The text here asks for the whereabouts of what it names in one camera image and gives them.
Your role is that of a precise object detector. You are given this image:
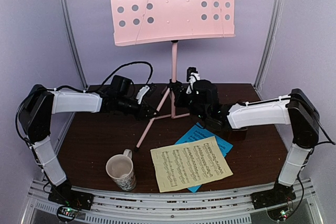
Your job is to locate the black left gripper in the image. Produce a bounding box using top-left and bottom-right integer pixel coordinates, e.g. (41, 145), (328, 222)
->
(117, 95), (159, 121)

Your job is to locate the left aluminium corner post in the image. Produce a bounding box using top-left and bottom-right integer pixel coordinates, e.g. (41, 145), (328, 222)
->
(60, 0), (88, 89)

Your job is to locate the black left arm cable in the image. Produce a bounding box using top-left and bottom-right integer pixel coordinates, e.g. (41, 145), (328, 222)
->
(99, 61), (154, 88)

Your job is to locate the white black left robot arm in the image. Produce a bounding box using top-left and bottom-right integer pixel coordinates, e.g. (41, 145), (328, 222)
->
(18, 75), (158, 205)

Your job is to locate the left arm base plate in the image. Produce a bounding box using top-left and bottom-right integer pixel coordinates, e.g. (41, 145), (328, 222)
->
(48, 191), (94, 210)

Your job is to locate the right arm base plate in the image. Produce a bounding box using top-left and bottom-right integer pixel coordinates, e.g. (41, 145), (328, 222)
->
(251, 189), (296, 209)

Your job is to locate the blue sheet music page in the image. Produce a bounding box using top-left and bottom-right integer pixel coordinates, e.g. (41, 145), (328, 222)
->
(174, 122), (234, 193)

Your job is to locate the right aluminium corner post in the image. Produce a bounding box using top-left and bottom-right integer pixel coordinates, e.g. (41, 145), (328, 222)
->
(254, 0), (284, 92)

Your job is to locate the round circuit board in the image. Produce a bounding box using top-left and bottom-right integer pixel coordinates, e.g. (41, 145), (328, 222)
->
(56, 206), (79, 223)
(267, 206), (291, 222)

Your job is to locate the left round circuit board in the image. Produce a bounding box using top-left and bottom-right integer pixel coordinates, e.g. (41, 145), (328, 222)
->
(56, 206), (79, 223)

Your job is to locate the aluminium corner post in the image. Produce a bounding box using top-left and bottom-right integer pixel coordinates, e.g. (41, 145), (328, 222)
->
(254, 0), (284, 92)
(60, 0), (88, 89)

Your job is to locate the pink music stand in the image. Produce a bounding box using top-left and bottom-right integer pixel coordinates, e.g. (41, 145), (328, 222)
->
(107, 0), (236, 152)

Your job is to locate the white patterned ceramic mug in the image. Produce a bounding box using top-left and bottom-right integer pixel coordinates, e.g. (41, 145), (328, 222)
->
(106, 149), (137, 191)

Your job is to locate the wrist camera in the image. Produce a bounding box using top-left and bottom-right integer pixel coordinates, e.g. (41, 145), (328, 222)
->
(186, 67), (200, 94)
(135, 83), (156, 104)

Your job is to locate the right round circuit board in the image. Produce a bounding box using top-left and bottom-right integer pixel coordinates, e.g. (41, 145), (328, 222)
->
(267, 206), (291, 222)

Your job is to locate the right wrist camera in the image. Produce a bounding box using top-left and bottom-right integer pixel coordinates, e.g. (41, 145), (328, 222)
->
(186, 67), (200, 94)

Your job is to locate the yellow sheet music page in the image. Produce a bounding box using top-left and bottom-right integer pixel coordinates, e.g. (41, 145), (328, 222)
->
(150, 136), (233, 193)

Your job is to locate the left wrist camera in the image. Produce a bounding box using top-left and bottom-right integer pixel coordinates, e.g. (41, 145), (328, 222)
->
(135, 83), (156, 104)

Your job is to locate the dark red wooden metronome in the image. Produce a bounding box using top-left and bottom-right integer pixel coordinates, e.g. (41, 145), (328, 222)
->
(223, 127), (248, 143)

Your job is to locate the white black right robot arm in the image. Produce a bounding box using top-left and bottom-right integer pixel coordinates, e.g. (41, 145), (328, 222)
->
(169, 80), (319, 204)

